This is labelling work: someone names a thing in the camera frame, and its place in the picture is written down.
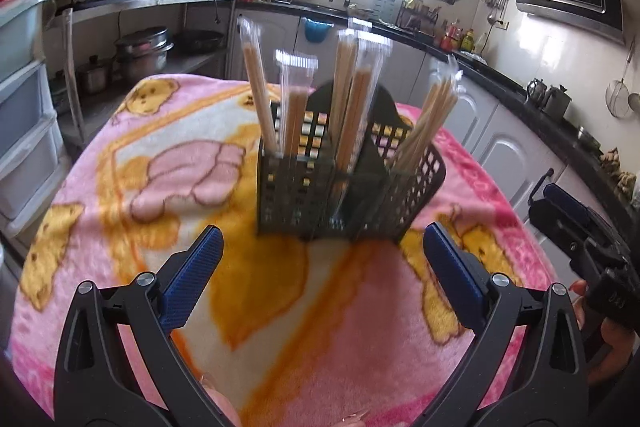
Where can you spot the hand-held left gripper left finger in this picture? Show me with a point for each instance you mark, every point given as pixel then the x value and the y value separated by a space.
pixel 192 277

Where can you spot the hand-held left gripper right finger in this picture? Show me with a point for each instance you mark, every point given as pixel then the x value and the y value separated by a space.
pixel 450 272

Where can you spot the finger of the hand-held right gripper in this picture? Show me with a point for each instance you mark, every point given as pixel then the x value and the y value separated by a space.
pixel 567 203
pixel 550 227

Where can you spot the dark green utensil basket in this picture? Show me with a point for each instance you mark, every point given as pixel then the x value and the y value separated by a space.
pixel 370 207

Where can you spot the bunch of chopsticks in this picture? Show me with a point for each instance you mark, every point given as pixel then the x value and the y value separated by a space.
pixel 257 92

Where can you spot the hanging kitchen utensils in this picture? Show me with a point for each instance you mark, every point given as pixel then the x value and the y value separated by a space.
pixel 497 2

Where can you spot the person's right hand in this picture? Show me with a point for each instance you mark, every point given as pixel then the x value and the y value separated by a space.
pixel 617 349

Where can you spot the person's left hand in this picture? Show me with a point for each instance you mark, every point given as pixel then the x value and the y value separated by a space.
pixel 222 402

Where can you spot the ginger roots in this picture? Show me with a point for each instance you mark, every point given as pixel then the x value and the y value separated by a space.
pixel 620 177

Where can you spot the steel bowl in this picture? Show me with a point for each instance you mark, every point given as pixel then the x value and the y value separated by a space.
pixel 589 138

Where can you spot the white kitchen cabinets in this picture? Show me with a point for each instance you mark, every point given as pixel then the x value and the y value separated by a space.
pixel 500 142

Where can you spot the dark lidded jug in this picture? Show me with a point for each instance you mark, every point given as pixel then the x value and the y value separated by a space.
pixel 557 104

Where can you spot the black kitchen countertop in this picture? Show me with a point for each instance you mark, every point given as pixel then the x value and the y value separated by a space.
pixel 525 99

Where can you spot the small steel teapot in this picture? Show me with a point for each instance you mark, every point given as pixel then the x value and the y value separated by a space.
pixel 536 93

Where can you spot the pink printed blanket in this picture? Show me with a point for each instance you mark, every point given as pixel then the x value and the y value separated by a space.
pixel 325 332

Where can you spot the row of condiment bottles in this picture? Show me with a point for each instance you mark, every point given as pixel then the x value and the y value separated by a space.
pixel 457 38

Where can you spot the small steel saucepan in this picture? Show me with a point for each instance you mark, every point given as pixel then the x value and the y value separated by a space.
pixel 95 77

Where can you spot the stacked steel pots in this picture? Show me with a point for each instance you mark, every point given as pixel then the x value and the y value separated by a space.
pixel 142 54

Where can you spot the pale blue plastic drawer unit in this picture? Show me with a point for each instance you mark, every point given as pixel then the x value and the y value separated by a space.
pixel 25 117

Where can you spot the black wok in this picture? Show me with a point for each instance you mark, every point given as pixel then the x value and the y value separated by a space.
pixel 200 42

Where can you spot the teal cutlery rack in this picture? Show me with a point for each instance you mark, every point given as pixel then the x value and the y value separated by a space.
pixel 390 4

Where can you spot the blue hanging bin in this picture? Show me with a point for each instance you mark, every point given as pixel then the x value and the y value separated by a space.
pixel 316 31

